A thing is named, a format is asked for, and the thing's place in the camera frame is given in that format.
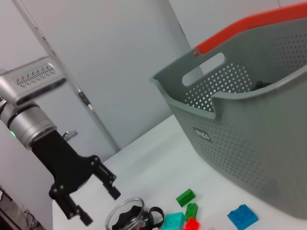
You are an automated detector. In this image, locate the small red toy brick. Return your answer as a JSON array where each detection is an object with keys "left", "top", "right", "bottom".
[{"left": 183, "top": 217, "right": 200, "bottom": 230}]

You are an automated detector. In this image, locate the orange basket handle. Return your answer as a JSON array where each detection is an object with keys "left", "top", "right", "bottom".
[{"left": 193, "top": 2, "right": 307, "bottom": 57}]

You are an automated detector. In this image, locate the blue square toy brick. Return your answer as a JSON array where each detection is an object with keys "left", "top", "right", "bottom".
[{"left": 227, "top": 203, "right": 260, "bottom": 230}]

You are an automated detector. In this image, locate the green toy brick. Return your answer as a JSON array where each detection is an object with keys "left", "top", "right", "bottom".
[
  {"left": 176, "top": 188, "right": 196, "bottom": 207},
  {"left": 184, "top": 202, "right": 199, "bottom": 220}
]

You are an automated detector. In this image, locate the metal partition strip with hinge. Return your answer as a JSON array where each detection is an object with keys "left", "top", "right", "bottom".
[{"left": 12, "top": 0, "right": 120, "bottom": 154}]

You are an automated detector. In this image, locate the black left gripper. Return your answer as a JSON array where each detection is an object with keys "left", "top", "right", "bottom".
[{"left": 31, "top": 130, "right": 121, "bottom": 226}]

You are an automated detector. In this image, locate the teal toy brick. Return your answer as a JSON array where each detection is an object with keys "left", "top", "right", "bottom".
[{"left": 162, "top": 212, "right": 186, "bottom": 230}]

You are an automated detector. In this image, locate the grey perforated storage basket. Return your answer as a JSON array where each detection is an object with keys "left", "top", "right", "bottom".
[{"left": 150, "top": 19, "right": 307, "bottom": 220}]

